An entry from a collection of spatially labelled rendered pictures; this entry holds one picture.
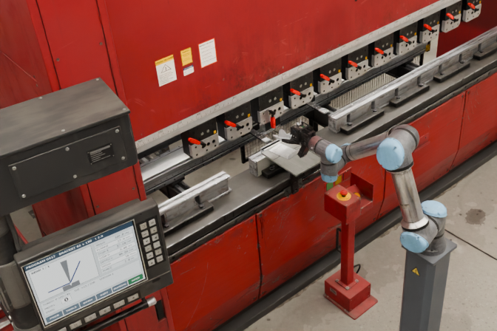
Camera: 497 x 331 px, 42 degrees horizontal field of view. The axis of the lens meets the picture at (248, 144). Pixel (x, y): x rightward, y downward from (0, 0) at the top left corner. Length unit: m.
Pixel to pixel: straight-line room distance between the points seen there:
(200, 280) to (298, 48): 1.22
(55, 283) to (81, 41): 0.77
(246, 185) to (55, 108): 1.50
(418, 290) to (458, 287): 0.83
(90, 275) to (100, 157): 0.41
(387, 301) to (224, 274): 1.03
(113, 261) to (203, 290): 1.23
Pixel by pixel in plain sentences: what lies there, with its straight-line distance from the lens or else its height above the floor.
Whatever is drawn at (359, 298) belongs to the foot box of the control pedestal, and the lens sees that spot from 3.79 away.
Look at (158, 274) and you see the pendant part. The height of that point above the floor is 1.31.
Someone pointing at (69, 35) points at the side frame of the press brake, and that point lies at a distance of 2.17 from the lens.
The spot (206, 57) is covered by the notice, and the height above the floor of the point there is 1.64.
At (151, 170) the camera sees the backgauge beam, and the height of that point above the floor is 0.98.
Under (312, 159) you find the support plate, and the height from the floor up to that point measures 1.00.
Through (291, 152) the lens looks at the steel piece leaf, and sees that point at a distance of 3.23.
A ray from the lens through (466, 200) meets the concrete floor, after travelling 4.59.
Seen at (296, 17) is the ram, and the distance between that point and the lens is 3.04.
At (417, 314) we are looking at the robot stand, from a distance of 3.30.
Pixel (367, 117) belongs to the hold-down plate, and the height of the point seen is 0.90.
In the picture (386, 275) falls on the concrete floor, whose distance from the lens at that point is 4.00.
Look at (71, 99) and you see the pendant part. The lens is 1.98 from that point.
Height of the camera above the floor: 2.88
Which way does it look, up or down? 35 degrees down
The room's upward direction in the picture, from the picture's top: 5 degrees counter-clockwise
